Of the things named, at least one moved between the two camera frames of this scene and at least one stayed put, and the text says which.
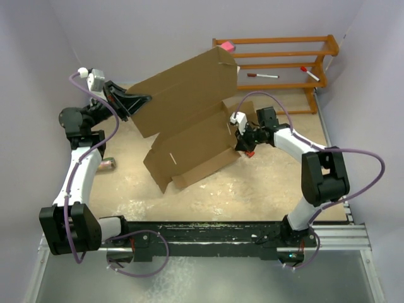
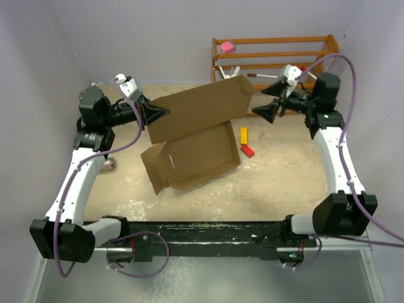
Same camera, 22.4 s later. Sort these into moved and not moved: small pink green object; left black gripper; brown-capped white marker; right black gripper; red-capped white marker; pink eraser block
Moved: left black gripper; right black gripper
Not moved: red-capped white marker; brown-capped white marker; pink eraser block; small pink green object
